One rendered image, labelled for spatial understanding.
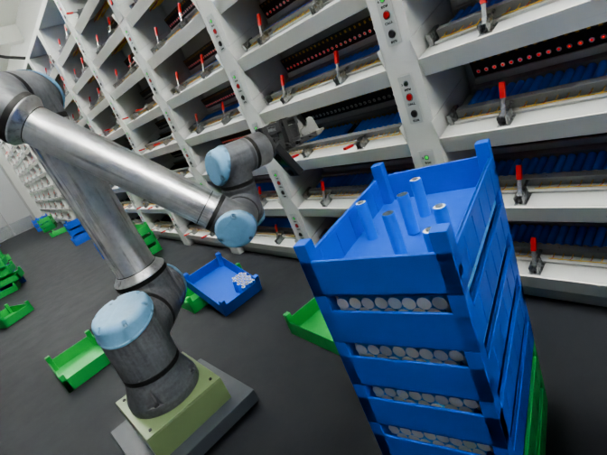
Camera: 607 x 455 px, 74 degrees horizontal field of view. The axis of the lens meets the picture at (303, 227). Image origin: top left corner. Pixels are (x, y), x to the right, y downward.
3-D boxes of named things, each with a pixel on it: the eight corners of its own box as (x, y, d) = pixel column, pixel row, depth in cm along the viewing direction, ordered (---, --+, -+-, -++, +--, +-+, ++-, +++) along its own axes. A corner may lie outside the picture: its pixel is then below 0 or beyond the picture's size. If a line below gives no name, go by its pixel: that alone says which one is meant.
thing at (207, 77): (231, 78, 153) (207, 45, 146) (172, 109, 200) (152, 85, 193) (263, 50, 161) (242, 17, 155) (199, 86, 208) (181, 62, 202)
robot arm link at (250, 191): (230, 237, 104) (214, 193, 99) (236, 220, 115) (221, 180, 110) (266, 228, 103) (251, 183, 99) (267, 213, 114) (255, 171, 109)
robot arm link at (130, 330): (110, 391, 99) (73, 335, 92) (135, 345, 115) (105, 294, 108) (168, 375, 98) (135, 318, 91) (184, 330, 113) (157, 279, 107)
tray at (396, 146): (415, 156, 111) (399, 128, 106) (284, 171, 158) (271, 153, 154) (444, 112, 119) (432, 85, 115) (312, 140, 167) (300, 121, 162)
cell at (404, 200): (394, 198, 58) (406, 236, 60) (406, 196, 57) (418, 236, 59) (397, 192, 59) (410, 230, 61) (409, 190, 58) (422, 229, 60)
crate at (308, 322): (396, 319, 123) (387, 297, 120) (352, 362, 113) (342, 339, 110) (331, 299, 147) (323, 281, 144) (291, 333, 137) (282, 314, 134)
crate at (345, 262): (465, 295, 43) (447, 230, 41) (312, 296, 55) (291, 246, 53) (500, 184, 65) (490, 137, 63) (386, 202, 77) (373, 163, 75)
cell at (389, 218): (378, 217, 53) (393, 258, 56) (391, 215, 52) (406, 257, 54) (383, 210, 55) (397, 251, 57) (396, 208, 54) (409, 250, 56)
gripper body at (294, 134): (298, 114, 112) (265, 126, 105) (308, 143, 114) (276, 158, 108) (282, 118, 118) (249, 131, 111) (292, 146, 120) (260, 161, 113)
